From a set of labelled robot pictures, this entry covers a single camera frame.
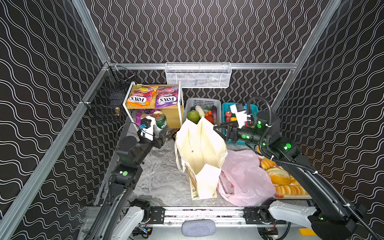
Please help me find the orange Fox's candy bag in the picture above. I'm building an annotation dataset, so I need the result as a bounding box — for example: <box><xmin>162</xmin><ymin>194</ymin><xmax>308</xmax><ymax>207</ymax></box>
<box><xmin>126</xmin><ymin>84</ymin><xmax>158</xmax><ymax>108</ymax></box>

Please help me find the white wire mesh wall basket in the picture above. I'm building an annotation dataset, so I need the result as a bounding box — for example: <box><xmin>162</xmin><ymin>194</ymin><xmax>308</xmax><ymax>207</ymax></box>
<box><xmin>165</xmin><ymin>62</ymin><xmax>232</xmax><ymax>89</ymax></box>

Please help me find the pink plastic bag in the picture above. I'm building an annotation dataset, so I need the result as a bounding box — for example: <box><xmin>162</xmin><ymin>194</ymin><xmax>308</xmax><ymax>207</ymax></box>
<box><xmin>218</xmin><ymin>150</ymin><xmax>276</xmax><ymax>207</ymax></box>

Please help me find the green drink can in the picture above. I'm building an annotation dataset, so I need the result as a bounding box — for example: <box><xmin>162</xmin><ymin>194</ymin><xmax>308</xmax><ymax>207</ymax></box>
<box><xmin>152</xmin><ymin>111</ymin><xmax>168</xmax><ymax>129</ymax></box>

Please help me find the tray of breads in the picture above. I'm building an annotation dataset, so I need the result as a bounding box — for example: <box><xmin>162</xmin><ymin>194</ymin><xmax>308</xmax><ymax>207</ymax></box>
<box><xmin>259</xmin><ymin>156</ymin><xmax>312</xmax><ymax>200</ymax></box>

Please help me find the white radish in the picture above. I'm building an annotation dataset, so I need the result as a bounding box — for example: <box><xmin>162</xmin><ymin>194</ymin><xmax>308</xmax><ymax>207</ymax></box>
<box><xmin>195</xmin><ymin>106</ymin><xmax>206</xmax><ymax>118</ymax></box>

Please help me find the purple Fox's candy bag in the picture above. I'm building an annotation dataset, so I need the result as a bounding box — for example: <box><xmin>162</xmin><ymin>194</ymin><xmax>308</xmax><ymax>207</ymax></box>
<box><xmin>155</xmin><ymin>86</ymin><xmax>179</xmax><ymax>109</ymax></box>

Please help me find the red tomato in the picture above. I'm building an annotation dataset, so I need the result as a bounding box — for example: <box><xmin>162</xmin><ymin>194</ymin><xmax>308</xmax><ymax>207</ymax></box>
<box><xmin>206</xmin><ymin>115</ymin><xmax>215</xmax><ymax>125</ymax></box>

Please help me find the teal plastic basket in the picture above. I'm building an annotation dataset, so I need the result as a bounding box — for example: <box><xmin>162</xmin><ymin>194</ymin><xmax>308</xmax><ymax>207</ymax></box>
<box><xmin>222</xmin><ymin>103</ymin><xmax>259</xmax><ymax>146</ymax></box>

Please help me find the grey foam pad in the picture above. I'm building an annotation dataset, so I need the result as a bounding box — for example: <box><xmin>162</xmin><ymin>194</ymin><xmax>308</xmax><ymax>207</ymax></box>
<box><xmin>182</xmin><ymin>220</ymin><xmax>216</xmax><ymax>237</ymax></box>

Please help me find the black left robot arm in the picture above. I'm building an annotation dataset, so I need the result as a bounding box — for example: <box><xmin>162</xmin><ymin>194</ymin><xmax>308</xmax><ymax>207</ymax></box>
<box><xmin>82</xmin><ymin>127</ymin><xmax>169</xmax><ymax>240</ymax></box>

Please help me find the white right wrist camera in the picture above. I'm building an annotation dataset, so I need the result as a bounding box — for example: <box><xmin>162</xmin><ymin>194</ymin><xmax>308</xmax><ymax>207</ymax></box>
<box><xmin>230</xmin><ymin>104</ymin><xmax>254</xmax><ymax>129</ymax></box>

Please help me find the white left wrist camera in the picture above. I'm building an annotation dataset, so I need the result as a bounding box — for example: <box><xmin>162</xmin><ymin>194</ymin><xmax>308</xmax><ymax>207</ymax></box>
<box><xmin>138</xmin><ymin>116</ymin><xmax>156</xmax><ymax>142</ymax></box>

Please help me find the purple eggplant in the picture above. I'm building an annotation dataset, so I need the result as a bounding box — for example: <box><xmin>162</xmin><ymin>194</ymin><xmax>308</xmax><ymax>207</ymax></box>
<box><xmin>211</xmin><ymin>106</ymin><xmax>217</xmax><ymax>121</ymax></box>

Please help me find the grey white plastic basket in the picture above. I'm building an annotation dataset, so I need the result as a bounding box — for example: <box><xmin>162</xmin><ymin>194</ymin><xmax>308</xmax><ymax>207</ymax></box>
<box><xmin>183</xmin><ymin>98</ymin><xmax>223</xmax><ymax>125</ymax></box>

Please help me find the green cabbage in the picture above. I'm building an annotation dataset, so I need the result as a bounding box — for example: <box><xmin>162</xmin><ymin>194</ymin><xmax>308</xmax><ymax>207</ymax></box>
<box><xmin>187</xmin><ymin>110</ymin><xmax>201</xmax><ymax>124</ymax></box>

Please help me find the aluminium linear rail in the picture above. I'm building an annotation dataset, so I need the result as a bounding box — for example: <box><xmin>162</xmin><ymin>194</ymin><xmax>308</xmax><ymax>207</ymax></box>
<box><xmin>145</xmin><ymin>207</ymin><xmax>286</xmax><ymax>228</ymax></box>

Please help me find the cream canvas tote bag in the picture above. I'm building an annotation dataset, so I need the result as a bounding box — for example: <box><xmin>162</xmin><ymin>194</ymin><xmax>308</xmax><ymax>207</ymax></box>
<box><xmin>175</xmin><ymin>118</ymin><xmax>228</xmax><ymax>201</ymax></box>

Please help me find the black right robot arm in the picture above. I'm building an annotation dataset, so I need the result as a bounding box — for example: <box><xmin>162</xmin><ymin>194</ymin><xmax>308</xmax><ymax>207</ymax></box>
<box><xmin>214</xmin><ymin>97</ymin><xmax>379</xmax><ymax>240</ymax></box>

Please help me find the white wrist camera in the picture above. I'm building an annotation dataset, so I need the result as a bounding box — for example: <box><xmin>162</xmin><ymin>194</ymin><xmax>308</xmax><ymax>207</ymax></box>
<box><xmin>138</xmin><ymin>116</ymin><xmax>156</xmax><ymax>142</ymax></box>
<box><xmin>230</xmin><ymin>104</ymin><xmax>254</xmax><ymax>129</ymax></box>

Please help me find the magenta Lot 100 candy bag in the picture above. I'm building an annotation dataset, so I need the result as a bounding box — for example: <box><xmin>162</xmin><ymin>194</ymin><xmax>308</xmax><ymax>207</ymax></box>
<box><xmin>136</xmin><ymin>109</ymin><xmax>160</xmax><ymax>127</ymax></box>

